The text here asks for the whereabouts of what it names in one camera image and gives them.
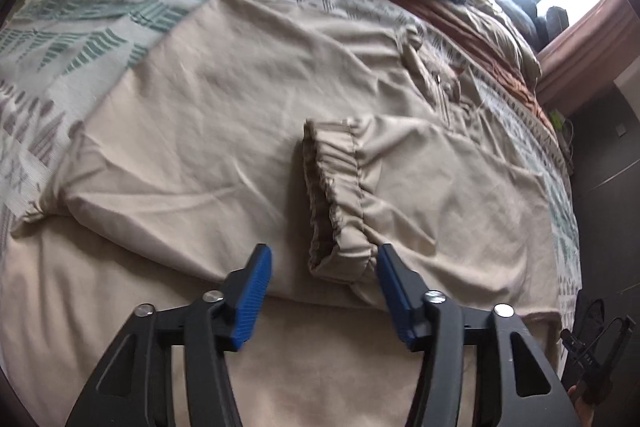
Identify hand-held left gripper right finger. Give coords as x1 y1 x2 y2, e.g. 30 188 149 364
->
377 243 586 427

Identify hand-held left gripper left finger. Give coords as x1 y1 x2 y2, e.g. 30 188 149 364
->
65 243 274 427

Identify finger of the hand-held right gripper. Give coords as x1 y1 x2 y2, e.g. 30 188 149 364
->
579 315 636 406
560 328 599 374

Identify beige zip jacket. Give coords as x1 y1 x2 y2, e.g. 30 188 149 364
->
0 0 561 427

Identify person's right hand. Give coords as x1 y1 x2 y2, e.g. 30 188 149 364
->
567 384 598 427

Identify white nightstand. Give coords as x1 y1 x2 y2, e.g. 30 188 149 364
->
614 67 640 108

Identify pink curtain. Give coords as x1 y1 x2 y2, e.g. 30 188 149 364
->
537 0 631 118

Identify beige duvet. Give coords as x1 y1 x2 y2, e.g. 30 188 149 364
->
450 0 543 68

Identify orange quilted sheet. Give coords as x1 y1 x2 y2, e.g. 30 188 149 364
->
165 0 556 138

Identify dark pillows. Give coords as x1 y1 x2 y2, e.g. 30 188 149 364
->
492 0 571 52

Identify patterned bed blanket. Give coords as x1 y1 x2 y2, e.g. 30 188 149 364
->
0 0 583 338

